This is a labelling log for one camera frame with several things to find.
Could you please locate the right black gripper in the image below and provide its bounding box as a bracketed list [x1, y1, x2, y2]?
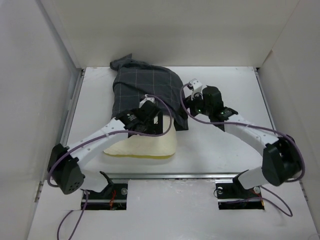
[175, 89, 212, 120]

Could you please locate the cream pillow with yellow edge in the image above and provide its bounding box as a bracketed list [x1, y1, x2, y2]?
[104, 115, 178, 159]

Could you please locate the dark plaid pillowcase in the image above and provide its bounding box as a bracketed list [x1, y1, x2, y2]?
[109, 54, 189, 131]

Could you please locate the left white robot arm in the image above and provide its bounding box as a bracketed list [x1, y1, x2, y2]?
[47, 97, 163, 199]

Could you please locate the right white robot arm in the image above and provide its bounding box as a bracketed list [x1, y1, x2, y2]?
[180, 80, 306, 197]

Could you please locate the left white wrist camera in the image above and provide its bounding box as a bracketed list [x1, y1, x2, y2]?
[139, 94, 155, 108]

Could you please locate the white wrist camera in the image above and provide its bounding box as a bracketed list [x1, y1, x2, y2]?
[187, 78, 203, 94]
[139, 94, 155, 108]

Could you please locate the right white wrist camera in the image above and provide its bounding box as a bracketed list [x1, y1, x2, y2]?
[187, 78, 203, 94]

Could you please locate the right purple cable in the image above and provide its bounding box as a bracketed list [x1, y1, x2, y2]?
[179, 83, 305, 217]

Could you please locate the front aluminium rail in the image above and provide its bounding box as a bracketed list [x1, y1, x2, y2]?
[106, 173, 238, 180]

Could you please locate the left aluminium rail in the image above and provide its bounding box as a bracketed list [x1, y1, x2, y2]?
[48, 69, 85, 180]

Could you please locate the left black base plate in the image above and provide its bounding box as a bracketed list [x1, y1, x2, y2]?
[80, 181, 128, 211]

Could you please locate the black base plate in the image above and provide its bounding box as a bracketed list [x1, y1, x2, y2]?
[80, 181, 128, 211]
[213, 182, 265, 210]

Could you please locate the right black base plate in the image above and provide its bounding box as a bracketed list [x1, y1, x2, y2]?
[213, 182, 265, 210]

